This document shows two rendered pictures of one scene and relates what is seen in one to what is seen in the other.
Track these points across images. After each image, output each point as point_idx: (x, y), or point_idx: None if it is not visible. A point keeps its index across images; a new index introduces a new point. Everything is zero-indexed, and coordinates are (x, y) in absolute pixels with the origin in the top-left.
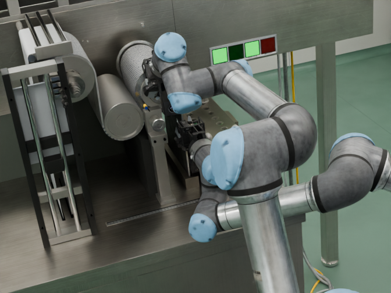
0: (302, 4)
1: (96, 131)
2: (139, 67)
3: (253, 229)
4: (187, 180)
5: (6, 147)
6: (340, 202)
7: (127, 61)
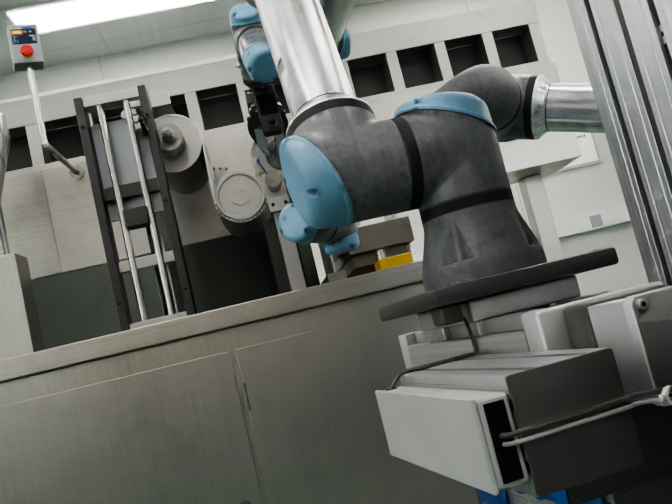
0: None
1: (242, 281)
2: None
3: (268, 3)
4: (330, 276)
5: (133, 299)
6: None
7: None
